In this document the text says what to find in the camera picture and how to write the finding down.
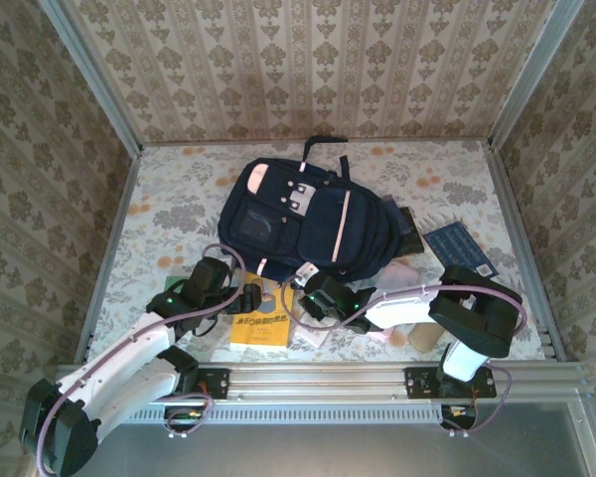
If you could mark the white and red supply package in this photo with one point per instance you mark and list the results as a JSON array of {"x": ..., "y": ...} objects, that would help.
[{"x": 312, "y": 338}]

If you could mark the pink pencil case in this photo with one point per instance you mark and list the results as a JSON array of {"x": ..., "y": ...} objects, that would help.
[{"x": 397, "y": 275}]

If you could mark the yellow paperback book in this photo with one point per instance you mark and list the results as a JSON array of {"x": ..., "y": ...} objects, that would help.
[{"x": 260, "y": 333}]

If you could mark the navy blue backpack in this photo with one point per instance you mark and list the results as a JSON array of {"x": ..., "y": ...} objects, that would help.
[{"x": 278, "y": 223}]

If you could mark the navy blue small notebook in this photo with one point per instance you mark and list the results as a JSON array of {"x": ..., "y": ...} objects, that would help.
[{"x": 391, "y": 213}]

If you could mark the black starry cover book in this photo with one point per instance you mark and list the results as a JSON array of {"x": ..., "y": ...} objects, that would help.
[{"x": 412, "y": 233}]

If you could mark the blue book with white text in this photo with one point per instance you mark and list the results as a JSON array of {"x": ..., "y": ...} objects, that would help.
[{"x": 457, "y": 248}]

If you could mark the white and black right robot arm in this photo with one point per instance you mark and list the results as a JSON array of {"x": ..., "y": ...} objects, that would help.
[{"x": 477, "y": 318}]

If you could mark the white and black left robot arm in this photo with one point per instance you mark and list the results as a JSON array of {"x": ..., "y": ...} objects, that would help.
[{"x": 109, "y": 377}]

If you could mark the grey metal shelf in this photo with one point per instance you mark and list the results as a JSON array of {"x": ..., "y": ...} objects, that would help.
[{"x": 328, "y": 452}]

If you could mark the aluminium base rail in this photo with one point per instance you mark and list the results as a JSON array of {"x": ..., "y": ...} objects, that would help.
[{"x": 318, "y": 380}]

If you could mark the aluminium side rail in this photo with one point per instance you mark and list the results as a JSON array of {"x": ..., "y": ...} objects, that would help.
[
  {"x": 106, "y": 258},
  {"x": 526, "y": 248}
]

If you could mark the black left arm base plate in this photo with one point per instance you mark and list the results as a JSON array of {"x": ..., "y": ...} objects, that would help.
[{"x": 218, "y": 382}]

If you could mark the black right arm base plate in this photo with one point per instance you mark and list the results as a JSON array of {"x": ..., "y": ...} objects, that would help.
[{"x": 419, "y": 382}]

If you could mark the aluminium corner post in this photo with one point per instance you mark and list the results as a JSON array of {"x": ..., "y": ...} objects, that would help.
[
  {"x": 89, "y": 74},
  {"x": 536, "y": 74}
]

